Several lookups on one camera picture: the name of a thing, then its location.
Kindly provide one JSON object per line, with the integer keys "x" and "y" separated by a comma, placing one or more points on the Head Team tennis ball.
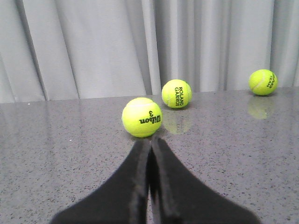
{"x": 263, "y": 82}

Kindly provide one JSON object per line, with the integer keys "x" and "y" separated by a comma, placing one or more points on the Wilson 3 tennis ball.
{"x": 142, "y": 117}

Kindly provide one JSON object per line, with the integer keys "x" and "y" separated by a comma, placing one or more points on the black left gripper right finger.
{"x": 178, "y": 197}

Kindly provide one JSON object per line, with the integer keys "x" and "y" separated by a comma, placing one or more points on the grey curtain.
{"x": 70, "y": 49}

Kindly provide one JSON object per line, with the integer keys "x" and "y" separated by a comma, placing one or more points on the Roland Garros tennis ball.
{"x": 176, "y": 93}

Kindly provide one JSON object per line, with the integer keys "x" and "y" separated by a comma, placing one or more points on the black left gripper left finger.
{"x": 122, "y": 199}

